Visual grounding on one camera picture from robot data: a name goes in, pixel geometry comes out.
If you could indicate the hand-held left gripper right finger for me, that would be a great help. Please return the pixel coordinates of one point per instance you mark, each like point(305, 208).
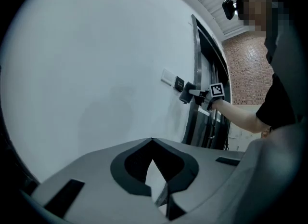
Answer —
point(211, 170)

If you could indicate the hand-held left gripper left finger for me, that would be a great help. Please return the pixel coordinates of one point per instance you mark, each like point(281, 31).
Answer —
point(96, 175)

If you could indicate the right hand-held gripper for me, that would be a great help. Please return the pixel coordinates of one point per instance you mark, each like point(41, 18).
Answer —
point(216, 90)

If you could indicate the grey fuzzy cloth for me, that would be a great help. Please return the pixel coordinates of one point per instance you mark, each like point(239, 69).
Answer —
point(187, 93)

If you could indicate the black exit button panel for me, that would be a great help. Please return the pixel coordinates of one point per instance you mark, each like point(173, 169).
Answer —
point(178, 83)

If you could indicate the white wall light switch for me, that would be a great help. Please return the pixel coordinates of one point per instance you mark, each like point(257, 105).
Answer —
point(168, 76)

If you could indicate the person's right forearm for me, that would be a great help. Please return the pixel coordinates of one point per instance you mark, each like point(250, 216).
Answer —
point(238, 117)

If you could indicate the glass door with frosted band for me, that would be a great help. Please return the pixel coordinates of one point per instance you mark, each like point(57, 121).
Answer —
point(214, 122)

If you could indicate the white locker cabinet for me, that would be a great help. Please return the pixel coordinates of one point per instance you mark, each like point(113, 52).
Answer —
point(243, 138)

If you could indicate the person's black clothing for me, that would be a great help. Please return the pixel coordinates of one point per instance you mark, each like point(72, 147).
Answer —
point(279, 97)

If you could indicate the person's head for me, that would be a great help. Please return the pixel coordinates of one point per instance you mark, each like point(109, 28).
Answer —
point(255, 6)

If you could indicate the black head-worn camera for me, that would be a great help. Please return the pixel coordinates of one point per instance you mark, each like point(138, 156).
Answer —
point(228, 8)

